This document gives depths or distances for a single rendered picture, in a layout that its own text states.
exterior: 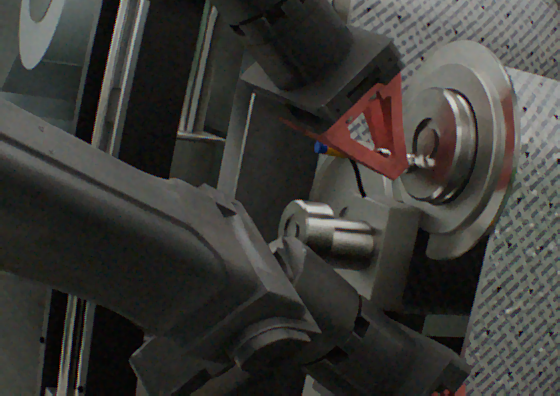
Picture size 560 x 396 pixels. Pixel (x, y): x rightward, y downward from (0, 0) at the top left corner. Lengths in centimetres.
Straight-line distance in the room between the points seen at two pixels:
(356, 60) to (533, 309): 21
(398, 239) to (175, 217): 29
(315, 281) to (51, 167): 25
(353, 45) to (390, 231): 14
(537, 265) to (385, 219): 11
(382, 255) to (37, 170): 40
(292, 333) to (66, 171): 19
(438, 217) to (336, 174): 16
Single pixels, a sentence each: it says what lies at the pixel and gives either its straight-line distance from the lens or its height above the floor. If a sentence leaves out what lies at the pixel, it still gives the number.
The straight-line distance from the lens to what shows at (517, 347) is 77.
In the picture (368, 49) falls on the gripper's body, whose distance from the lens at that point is 69.
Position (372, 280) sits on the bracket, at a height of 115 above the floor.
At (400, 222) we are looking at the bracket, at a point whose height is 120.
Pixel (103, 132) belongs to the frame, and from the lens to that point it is 106.
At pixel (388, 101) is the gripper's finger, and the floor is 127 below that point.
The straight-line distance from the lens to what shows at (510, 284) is 75.
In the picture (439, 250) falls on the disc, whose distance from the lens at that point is 77.
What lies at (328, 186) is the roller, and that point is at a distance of 92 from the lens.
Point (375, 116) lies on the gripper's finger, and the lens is 76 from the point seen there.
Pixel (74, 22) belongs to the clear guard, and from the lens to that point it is 166.
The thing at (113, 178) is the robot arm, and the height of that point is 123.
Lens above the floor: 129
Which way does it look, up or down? 6 degrees down
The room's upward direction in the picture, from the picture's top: 11 degrees clockwise
